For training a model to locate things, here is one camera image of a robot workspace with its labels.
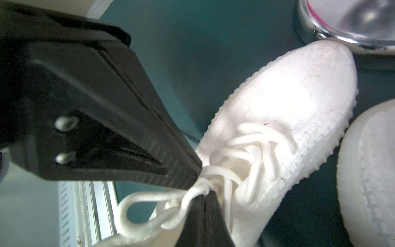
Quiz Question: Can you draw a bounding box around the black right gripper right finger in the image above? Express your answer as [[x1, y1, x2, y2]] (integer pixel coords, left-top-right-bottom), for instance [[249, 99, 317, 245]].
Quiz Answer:
[[205, 191, 235, 247]]

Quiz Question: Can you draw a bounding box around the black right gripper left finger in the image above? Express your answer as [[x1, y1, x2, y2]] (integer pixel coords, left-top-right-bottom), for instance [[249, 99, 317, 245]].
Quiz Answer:
[[175, 196, 205, 247]]

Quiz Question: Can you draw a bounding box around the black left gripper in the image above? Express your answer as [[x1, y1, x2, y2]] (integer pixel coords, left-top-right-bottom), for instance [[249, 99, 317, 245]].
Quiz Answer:
[[1, 1, 131, 148]]

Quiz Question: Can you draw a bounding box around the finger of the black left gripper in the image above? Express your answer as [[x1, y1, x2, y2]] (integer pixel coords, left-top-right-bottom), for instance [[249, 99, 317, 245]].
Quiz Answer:
[[1, 41, 202, 190]]

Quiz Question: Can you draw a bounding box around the white shoelace of shoe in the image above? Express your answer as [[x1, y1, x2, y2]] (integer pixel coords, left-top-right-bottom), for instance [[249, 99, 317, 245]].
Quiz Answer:
[[114, 122, 297, 242]]

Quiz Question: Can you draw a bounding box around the white knit sneaker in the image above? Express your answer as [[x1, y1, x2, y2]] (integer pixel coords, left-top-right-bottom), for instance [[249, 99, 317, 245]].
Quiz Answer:
[[98, 40, 358, 247], [336, 99, 395, 247]]

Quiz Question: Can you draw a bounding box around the chrome glass holder stand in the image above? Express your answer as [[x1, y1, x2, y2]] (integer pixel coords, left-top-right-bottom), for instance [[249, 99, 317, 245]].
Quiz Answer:
[[295, 1, 395, 56]]

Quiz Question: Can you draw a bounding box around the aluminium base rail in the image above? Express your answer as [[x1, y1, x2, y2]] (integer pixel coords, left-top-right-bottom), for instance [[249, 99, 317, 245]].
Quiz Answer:
[[58, 181, 118, 247]]

